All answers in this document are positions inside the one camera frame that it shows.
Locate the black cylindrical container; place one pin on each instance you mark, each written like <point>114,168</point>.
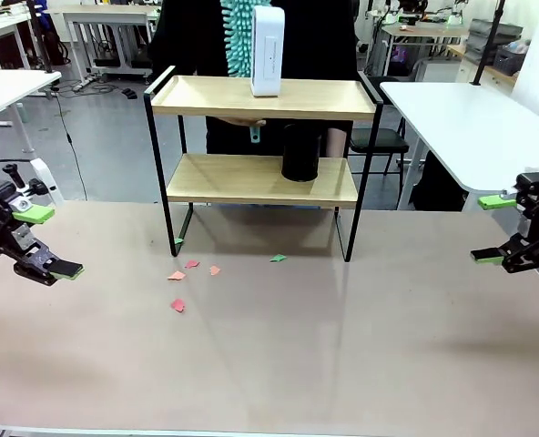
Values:
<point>300,155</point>

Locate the teal bristle duster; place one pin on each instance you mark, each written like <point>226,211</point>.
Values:
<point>237,41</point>

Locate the white rectangular box device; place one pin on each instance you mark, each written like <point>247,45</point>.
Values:
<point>267,50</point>

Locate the person's right hand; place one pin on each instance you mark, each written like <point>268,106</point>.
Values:
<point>247,122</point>

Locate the black bag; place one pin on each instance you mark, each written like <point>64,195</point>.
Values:
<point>438,182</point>

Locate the white table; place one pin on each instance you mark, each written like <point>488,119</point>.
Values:
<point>470,132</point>
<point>5,88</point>

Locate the green paper scrap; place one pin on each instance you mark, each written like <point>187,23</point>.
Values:
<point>179,241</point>
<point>277,258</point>

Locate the salmon paper scrap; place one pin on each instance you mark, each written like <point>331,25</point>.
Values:
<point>177,276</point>

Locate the black folding chair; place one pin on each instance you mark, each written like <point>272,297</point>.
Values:
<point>381,141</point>

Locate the red paper scrap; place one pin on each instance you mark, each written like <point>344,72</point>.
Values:
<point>178,305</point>
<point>192,264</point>

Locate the wooden desk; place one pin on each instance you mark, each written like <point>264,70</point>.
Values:
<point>501,73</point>

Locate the white power strip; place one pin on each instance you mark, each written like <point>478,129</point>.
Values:
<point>84,83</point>

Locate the orange paper scrap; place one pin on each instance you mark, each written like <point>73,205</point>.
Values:
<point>214,270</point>

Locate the dark plastic crate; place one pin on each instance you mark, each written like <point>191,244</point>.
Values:
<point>511,57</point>

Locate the black vertical pole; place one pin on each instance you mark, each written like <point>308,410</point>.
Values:
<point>38,36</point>
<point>490,41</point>

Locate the grey stacked document trays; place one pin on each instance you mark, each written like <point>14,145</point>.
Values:
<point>492,32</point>

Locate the wooden top table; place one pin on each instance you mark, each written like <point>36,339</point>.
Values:
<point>424,31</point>

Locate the person in black shirt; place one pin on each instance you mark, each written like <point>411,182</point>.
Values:
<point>310,45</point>

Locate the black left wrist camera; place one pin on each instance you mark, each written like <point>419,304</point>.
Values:
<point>12,175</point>

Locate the black frame wooden shelf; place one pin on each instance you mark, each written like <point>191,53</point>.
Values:
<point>251,179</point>

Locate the white frame desk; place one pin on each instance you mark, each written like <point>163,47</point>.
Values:
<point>105,18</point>

